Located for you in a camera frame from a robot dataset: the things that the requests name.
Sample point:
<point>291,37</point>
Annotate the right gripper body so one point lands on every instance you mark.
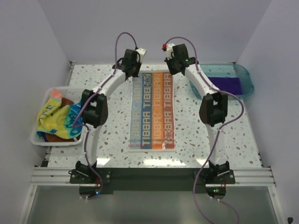
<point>172,65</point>

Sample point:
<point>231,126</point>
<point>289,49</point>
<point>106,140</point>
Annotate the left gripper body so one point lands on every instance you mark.
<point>136,67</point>

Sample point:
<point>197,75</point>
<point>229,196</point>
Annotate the purple towel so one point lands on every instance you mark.
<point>228,84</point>

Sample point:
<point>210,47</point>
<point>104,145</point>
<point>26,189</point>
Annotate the colourful printed towel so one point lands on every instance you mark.
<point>152,122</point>

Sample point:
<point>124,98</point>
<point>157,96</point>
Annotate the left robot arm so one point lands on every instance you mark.
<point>94,111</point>

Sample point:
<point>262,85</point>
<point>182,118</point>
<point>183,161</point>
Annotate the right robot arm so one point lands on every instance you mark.
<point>213,109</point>

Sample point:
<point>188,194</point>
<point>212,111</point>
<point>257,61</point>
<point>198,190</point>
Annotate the teal translucent plastic bin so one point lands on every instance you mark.
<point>230,70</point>

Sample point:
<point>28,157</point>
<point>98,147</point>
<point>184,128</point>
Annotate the blue towel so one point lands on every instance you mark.
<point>74,128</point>

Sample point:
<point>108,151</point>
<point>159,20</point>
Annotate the brown towel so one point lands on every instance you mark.
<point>65,102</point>

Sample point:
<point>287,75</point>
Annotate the yellow green patterned towel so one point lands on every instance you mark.
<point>53,118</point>

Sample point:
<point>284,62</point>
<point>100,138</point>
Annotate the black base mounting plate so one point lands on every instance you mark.
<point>110,180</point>

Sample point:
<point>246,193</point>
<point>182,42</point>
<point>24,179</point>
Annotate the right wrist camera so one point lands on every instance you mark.
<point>168,48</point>

